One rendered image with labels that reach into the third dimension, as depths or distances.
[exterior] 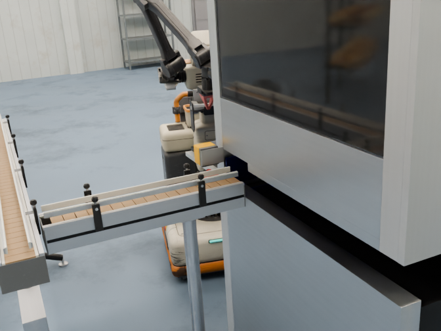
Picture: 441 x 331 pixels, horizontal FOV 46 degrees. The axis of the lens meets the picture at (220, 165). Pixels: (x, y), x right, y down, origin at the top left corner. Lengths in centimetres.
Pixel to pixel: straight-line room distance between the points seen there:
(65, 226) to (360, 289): 89
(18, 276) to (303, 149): 85
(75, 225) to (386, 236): 93
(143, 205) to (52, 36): 1032
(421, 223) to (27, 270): 101
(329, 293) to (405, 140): 56
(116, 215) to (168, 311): 122
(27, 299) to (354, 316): 119
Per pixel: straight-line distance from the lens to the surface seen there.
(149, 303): 290
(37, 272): 152
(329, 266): 146
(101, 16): 1209
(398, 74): 110
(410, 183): 113
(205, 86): 226
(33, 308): 201
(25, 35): 1182
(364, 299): 137
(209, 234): 293
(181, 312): 279
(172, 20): 229
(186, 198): 173
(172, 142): 301
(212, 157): 191
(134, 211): 169
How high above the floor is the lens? 158
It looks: 19 degrees down
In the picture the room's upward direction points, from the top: 4 degrees counter-clockwise
